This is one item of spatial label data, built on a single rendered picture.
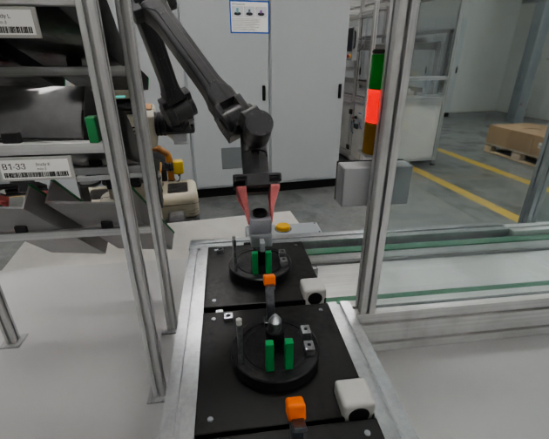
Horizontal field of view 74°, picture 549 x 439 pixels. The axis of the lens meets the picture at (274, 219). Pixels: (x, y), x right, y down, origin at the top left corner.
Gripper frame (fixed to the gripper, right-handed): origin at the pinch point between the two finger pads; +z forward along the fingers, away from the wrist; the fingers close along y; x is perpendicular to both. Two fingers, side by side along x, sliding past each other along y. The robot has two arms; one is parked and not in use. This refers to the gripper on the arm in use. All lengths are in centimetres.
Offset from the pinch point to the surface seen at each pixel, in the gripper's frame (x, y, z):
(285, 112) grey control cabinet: 252, 56, -175
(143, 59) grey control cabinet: 209, -74, -205
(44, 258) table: 39, -61, -2
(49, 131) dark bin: -27.4, -29.1, -6.8
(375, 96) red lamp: -26.7, 16.9, -11.4
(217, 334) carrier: -7.4, -9.6, 21.8
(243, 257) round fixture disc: 8.2, -3.8, 6.5
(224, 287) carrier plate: 3.2, -8.3, 13.1
